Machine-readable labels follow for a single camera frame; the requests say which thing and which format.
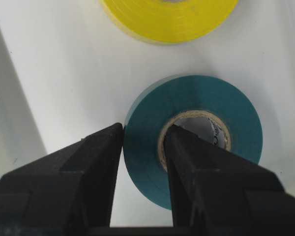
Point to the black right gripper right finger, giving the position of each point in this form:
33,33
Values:
217,193

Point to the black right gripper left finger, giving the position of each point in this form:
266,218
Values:
65,193

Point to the green tape roll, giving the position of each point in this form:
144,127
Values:
209,107

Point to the yellow tape roll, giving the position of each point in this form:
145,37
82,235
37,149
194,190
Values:
168,21

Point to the white plastic tray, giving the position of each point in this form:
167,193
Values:
66,71

